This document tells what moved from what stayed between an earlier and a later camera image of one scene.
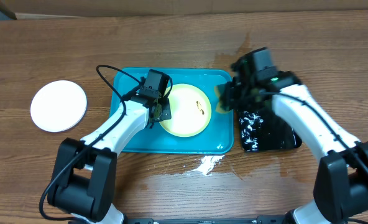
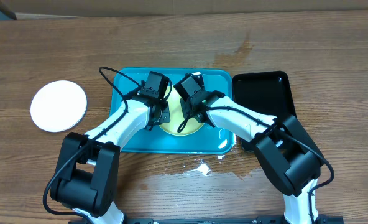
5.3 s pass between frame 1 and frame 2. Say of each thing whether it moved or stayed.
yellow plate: stayed
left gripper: stayed
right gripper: moved
